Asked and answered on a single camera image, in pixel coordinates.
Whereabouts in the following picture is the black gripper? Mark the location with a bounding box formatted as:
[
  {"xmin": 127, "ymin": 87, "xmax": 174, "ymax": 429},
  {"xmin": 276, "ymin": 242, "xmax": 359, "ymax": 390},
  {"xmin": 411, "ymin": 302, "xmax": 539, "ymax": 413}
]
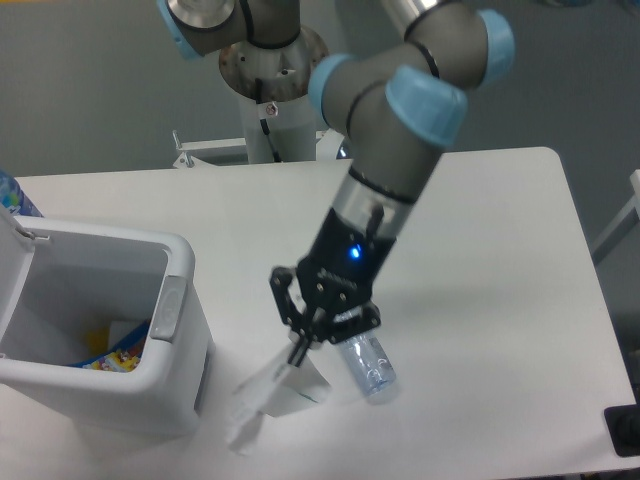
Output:
[{"xmin": 269, "ymin": 209, "xmax": 396, "ymax": 368}]

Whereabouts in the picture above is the clear crushed plastic bottle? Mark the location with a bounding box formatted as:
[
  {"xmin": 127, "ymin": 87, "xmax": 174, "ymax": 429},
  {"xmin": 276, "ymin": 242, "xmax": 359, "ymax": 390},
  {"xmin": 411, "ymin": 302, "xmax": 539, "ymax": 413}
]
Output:
[{"xmin": 338, "ymin": 332, "xmax": 399, "ymax": 405}]

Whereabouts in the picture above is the white paper carton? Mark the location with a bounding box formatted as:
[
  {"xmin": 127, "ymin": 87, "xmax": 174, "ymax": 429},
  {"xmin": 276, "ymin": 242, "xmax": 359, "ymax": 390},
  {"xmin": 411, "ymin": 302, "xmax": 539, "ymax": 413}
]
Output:
[{"xmin": 225, "ymin": 346, "xmax": 331, "ymax": 455}]

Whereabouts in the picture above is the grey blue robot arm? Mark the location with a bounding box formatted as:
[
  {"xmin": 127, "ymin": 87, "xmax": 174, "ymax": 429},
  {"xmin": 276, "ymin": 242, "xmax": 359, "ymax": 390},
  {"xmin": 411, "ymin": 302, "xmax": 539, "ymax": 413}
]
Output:
[{"xmin": 270, "ymin": 1, "xmax": 515, "ymax": 367}]

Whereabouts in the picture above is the white plastic trash can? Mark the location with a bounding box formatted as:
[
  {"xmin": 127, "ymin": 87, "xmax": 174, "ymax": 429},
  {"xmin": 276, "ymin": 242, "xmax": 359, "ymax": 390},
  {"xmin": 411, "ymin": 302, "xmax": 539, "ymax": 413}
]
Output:
[{"xmin": 1, "ymin": 212, "xmax": 214, "ymax": 435}]

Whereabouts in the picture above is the yellow trash piece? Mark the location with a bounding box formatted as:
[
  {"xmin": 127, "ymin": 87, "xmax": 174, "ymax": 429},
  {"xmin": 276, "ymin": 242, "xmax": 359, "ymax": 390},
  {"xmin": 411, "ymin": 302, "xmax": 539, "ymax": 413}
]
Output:
[{"xmin": 84, "ymin": 327, "xmax": 110, "ymax": 357}]

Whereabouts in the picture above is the colourful snack wrapper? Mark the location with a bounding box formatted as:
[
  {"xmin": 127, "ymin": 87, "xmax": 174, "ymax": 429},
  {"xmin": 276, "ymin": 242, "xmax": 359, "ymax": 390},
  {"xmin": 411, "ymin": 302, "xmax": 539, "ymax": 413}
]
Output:
[{"xmin": 81, "ymin": 349, "xmax": 141, "ymax": 373}]

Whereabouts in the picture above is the black device at table edge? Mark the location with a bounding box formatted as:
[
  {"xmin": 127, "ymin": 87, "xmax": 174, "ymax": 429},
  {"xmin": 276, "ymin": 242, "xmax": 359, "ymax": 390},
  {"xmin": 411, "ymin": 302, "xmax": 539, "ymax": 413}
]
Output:
[{"xmin": 604, "ymin": 404, "xmax": 639, "ymax": 458}]

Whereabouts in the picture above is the blue patterned bottle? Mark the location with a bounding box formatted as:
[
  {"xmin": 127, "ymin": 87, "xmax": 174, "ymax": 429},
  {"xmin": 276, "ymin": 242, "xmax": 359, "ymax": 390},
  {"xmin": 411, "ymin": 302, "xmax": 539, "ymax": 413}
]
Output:
[{"xmin": 0, "ymin": 171, "xmax": 43, "ymax": 217}]

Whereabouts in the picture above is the white pedestal base frame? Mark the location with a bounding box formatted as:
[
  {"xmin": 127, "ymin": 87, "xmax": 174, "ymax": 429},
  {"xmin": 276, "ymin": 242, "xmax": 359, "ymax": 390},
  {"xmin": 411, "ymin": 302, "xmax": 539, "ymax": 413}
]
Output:
[{"xmin": 172, "ymin": 129, "xmax": 351, "ymax": 169}]

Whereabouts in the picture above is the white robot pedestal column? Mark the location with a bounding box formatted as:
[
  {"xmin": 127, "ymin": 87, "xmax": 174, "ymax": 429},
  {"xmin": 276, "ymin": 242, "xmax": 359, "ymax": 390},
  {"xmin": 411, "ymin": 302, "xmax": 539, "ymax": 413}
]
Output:
[{"xmin": 219, "ymin": 26, "xmax": 329, "ymax": 164}]

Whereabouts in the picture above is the black cable on pedestal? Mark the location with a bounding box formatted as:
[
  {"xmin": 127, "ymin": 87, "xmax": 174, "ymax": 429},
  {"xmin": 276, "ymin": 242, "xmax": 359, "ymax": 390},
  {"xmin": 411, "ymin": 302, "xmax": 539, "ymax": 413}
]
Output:
[{"xmin": 254, "ymin": 77, "xmax": 283, "ymax": 164}]

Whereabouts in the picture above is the white frame at right edge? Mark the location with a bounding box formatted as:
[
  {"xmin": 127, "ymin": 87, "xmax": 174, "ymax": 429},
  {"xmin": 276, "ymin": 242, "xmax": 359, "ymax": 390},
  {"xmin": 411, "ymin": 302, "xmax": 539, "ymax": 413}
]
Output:
[{"xmin": 591, "ymin": 169, "xmax": 639, "ymax": 265}]

